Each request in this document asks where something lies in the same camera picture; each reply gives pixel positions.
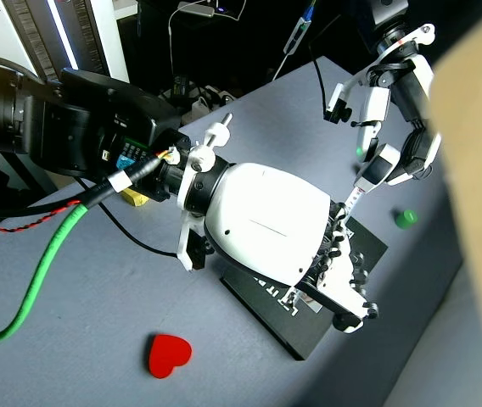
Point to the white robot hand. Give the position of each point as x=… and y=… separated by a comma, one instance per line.
x=266, y=220
x=415, y=85

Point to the white and black tape measure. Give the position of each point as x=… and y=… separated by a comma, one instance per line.
x=377, y=169

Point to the black hardcover book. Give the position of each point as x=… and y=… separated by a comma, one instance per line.
x=300, y=335

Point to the beige wooden panel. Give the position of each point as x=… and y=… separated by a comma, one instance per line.
x=478, y=127

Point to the power strip with plugs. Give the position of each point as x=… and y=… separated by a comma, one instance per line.
x=200, y=106

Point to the yellow block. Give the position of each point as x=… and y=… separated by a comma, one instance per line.
x=135, y=198

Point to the green cylinder block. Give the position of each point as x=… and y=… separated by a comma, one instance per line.
x=406, y=218

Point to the red heart block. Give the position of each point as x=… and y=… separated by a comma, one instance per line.
x=169, y=356

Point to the grey table cloth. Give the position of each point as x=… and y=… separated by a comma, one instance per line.
x=75, y=297

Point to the grey flat device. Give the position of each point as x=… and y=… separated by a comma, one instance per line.
x=196, y=9

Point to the white column with light strip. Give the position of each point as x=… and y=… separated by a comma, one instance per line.
x=101, y=42

